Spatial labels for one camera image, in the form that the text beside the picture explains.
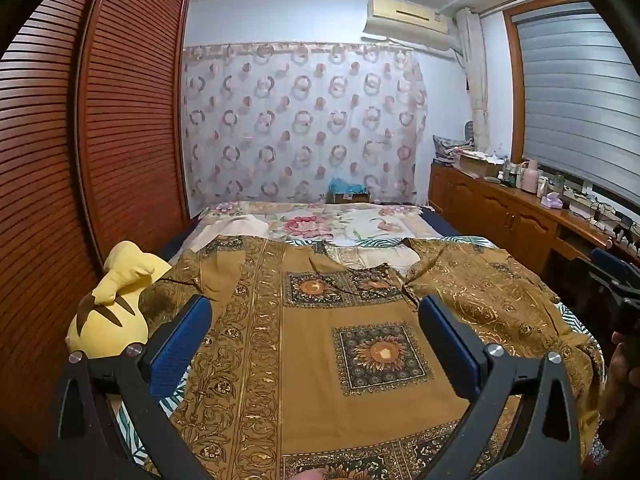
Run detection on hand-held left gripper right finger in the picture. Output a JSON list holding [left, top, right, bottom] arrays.
[[417, 294, 586, 480]]

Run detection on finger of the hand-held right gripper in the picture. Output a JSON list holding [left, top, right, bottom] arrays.
[[589, 247, 640, 293]]

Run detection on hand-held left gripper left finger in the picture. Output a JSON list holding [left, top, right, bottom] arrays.
[[47, 294, 221, 480]]

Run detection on brown patterned shirt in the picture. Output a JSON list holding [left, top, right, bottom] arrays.
[[137, 234, 606, 480]]

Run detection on person's right hand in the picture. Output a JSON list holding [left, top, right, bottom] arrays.
[[600, 332, 640, 421]]

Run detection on palm leaf print sheet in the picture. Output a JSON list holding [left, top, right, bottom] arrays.
[[115, 234, 603, 480]]

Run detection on yellow plush toy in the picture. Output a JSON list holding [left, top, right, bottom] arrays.
[[66, 241, 173, 361]]

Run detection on pink thermos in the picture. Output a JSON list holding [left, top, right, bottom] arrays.
[[521, 160, 541, 193]]

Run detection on wooden sideboard cabinet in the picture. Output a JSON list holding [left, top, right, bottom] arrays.
[[429, 160, 640, 281]]

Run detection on cream cloth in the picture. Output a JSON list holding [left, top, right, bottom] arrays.
[[190, 214, 271, 253]]

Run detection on open cardboard box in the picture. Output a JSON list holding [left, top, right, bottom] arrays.
[[457, 152, 506, 178]]

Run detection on grey window blind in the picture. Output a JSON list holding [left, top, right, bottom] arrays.
[[515, 2, 640, 191]]

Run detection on floral blanket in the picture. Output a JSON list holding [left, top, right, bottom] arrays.
[[192, 201, 446, 261]]

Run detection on small cardboard box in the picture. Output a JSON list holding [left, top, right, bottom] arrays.
[[327, 191, 371, 205]]

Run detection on stack of folded cloths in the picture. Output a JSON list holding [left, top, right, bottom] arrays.
[[432, 134, 476, 163]]

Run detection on blue plastic bags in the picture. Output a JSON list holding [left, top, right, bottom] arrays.
[[328, 176, 368, 195]]

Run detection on beige lace curtain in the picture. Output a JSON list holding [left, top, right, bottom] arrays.
[[455, 7, 491, 151]]

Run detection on wooden louvered wardrobe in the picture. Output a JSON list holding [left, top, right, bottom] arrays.
[[0, 0, 193, 461]]

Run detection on beige air conditioner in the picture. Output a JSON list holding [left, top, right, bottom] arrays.
[[363, 0, 458, 56]]

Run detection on ring patterned curtain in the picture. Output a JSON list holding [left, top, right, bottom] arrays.
[[182, 42, 430, 206]]

